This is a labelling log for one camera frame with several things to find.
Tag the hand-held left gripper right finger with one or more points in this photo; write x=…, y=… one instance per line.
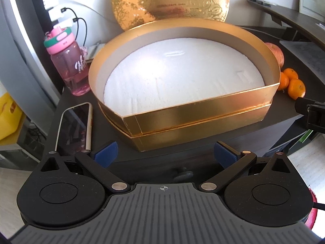
x=224, y=156

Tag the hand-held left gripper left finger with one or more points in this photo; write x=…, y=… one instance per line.
x=105, y=155

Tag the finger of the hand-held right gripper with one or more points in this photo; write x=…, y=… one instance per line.
x=301, y=105

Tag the mandarin orange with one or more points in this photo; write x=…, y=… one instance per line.
x=290, y=73
x=296, y=89
x=283, y=81

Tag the gold gift box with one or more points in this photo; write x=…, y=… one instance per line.
x=177, y=127

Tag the red apple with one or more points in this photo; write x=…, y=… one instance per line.
x=276, y=53

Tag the gold box lid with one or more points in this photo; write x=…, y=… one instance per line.
x=167, y=2

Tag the green plastic clip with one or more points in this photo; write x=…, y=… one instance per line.
x=306, y=136

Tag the dark wooden desk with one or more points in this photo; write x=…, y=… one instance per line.
x=104, y=129

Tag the smartphone with white case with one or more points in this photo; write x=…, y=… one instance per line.
x=73, y=127

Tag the grey drawer knob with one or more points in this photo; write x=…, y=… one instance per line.
x=183, y=175

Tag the grey paper sheet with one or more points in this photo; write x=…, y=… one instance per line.
x=307, y=56

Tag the dark raised desk shelf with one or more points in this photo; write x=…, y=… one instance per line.
x=299, y=20

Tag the pink water bottle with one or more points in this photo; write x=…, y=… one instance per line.
x=69, y=66

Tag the yellow box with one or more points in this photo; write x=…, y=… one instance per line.
x=9, y=117

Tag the spiral notebook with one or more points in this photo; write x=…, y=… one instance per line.
x=95, y=50

